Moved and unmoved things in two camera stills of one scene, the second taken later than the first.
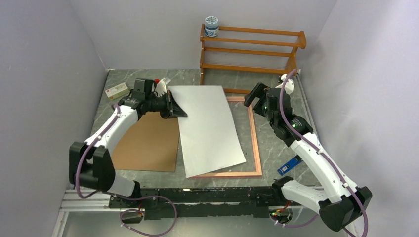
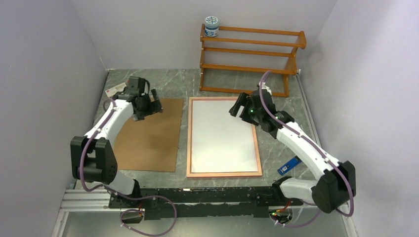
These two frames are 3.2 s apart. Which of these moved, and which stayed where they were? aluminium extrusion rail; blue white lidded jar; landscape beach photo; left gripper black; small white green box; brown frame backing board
Moved: landscape beach photo; left gripper black
Stayed: brown frame backing board; aluminium extrusion rail; small white green box; blue white lidded jar
